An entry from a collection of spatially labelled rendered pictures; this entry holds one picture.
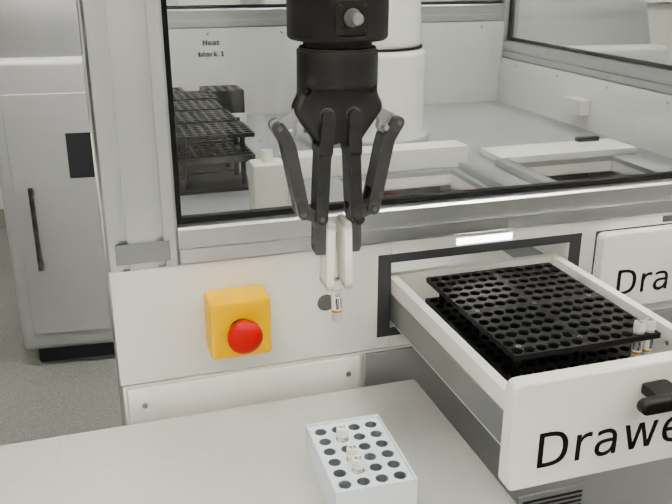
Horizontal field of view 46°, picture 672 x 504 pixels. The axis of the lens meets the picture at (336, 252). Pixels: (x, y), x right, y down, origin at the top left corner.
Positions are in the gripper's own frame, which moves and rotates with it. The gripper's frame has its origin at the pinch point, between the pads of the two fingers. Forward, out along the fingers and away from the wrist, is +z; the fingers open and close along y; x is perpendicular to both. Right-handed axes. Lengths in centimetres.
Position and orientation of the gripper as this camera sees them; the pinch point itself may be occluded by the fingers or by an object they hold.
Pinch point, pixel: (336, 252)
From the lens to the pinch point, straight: 79.6
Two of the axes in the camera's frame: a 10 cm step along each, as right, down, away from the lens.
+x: -2.8, -3.4, 9.0
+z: -0.1, 9.4, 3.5
